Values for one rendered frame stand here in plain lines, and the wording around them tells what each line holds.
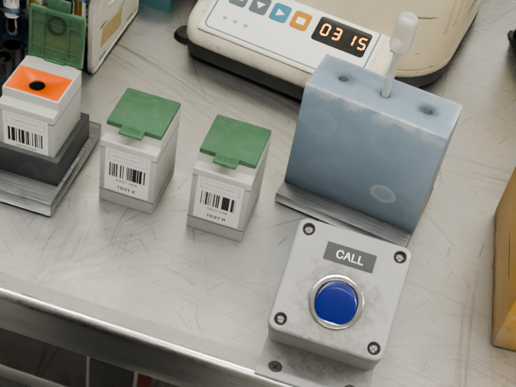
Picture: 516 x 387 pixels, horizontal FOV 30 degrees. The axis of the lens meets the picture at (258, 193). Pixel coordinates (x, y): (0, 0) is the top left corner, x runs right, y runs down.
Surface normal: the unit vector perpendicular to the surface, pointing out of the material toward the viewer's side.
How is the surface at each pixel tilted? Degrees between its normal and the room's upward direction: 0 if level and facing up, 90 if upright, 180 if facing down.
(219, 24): 25
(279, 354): 0
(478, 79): 0
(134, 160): 90
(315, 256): 30
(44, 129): 90
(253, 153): 0
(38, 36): 83
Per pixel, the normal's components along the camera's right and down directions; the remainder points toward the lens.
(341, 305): -0.17, 0.22
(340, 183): -0.40, 0.61
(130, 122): 0.14, -0.70
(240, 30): -0.05, -0.38
